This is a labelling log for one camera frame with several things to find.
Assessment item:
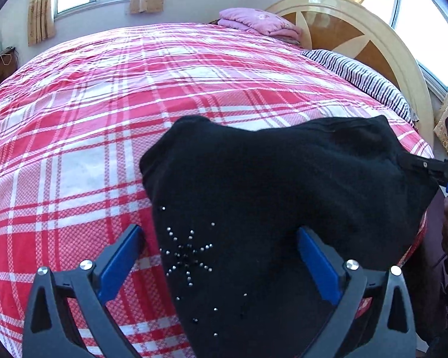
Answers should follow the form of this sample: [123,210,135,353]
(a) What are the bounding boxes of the red plaid bed sheet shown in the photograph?
[0,22,435,358]

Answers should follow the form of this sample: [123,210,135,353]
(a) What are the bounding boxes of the black pants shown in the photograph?
[139,115,439,358]

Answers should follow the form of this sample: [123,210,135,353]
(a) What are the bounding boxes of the wooden bed headboard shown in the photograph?
[265,0,434,146]

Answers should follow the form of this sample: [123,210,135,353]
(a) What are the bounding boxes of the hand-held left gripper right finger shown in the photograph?
[297,227,419,358]

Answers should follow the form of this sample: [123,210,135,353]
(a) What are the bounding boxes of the striped pillow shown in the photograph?
[300,49,416,123]

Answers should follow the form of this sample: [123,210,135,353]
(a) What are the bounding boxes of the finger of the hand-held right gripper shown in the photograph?
[398,151,448,175]
[427,169,448,196]

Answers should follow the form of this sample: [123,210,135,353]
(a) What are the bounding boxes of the folded pink blanket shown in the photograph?
[218,7,303,42]

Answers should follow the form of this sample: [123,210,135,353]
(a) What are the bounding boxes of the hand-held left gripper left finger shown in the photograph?
[22,224,146,358]

